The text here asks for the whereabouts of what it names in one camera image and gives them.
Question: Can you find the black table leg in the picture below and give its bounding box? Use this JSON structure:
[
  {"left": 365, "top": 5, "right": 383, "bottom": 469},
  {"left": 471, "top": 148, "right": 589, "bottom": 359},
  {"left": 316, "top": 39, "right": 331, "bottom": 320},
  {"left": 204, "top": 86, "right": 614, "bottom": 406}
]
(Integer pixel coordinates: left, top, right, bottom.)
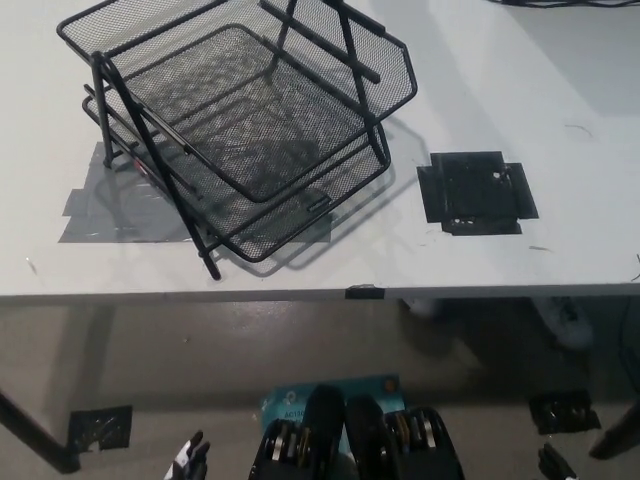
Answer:
[
  {"left": 588, "top": 394, "right": 640, "bottom": 461},
  {"left": 0, "top": 387, "right": 83, "bottom": 474}
]

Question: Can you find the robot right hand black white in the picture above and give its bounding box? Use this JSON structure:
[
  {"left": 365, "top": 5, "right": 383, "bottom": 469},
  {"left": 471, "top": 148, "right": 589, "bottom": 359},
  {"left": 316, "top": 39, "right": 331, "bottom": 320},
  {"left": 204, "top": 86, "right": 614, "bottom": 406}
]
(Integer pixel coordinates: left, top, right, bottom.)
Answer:
[{"left": 537, "top": 442, "right": 579, "bottom": 480}]

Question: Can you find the grey tape patch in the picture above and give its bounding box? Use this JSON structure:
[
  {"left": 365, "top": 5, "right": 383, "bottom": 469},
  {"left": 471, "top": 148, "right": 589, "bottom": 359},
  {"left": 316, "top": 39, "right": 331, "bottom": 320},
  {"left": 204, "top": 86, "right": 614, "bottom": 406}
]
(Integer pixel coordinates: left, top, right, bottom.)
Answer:
[{"left": 58, "top": 141, "right": 334, "bottom": 247}]

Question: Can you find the black floor tape patch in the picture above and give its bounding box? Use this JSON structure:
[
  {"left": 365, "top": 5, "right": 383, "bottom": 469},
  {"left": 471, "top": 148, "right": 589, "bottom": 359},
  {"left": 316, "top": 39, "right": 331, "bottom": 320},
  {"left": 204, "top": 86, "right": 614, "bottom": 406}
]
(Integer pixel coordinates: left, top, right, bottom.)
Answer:
[
  {"left": 528, "top": 390, "right": 603, "bottom": 436},
  {"left": 67, "top": 404, "right": 135, "bottom": 454}
]

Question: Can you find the black mesh file tray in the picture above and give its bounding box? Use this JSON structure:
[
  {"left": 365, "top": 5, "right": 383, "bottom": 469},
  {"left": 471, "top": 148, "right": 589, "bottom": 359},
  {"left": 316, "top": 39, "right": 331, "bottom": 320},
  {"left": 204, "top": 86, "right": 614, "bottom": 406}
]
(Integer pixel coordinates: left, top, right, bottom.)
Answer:
[{"left": 56, "top": 0, "right": 419, "bottom": 282}]

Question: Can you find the teal router box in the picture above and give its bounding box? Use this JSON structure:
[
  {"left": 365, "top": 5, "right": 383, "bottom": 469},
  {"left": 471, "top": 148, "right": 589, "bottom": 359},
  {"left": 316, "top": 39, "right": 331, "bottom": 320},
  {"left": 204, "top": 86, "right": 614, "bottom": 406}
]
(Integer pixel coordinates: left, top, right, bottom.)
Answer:
[{"left": 258, "top": 377, "right": 407, "bottom": 464}]

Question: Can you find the black tape patch on desk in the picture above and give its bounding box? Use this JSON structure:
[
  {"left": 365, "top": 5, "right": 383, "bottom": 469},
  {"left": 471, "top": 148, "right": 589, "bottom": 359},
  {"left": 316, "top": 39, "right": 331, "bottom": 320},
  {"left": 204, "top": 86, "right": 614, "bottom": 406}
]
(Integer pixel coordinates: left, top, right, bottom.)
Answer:
[{"left": 416, "top": 149, "right": 541, "bottom": 238}]

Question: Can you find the small black tape strip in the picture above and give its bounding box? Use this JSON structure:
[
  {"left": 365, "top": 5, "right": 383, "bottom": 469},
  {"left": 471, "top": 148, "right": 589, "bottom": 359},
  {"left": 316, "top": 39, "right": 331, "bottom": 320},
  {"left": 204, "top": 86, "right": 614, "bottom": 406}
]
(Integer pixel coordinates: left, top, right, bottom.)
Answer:
[{"left": 345, "top": 283, "right": 387, "bottom": 301}]

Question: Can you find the black cables bundle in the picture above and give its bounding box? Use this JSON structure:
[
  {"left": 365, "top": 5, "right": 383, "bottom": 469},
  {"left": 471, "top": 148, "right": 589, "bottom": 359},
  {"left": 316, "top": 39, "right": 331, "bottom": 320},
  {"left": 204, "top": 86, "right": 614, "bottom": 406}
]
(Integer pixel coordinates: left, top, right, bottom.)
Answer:
[{"left": 492, "top": 0, "right": 640, "bottom": 12}]

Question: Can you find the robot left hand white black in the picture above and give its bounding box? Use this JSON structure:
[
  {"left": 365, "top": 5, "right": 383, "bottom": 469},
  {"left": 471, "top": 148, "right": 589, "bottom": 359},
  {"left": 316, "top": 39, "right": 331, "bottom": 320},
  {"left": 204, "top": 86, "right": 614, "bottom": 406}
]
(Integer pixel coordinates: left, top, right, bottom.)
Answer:
[{"left": 169, "top": 429, "right": 212, "bottom": 480}]

